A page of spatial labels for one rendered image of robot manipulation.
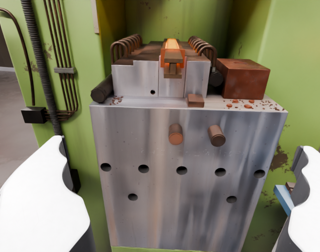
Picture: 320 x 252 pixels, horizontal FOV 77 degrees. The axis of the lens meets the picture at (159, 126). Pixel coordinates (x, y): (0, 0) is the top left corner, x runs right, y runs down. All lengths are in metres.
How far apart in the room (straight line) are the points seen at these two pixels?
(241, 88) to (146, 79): 0.20
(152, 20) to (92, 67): 0.39
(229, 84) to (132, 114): 0.21
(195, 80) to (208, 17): 0.50
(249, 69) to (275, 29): 0.18
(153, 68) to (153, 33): 0.48
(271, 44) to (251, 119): 0.25
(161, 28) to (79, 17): 0.39
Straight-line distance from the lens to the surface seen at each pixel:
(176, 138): 0.37
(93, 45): 0.59
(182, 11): 0.90
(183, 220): 0.59
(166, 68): 0.36
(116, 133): 0.42
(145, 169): 0.48
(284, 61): 0.64
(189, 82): 0.43
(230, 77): 0.45
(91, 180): 0.81
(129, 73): 0.43
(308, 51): 0.66
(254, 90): 0.47
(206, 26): 0.91
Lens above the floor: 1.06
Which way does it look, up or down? 28 degrees down
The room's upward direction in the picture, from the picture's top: 1 degrees clockwise
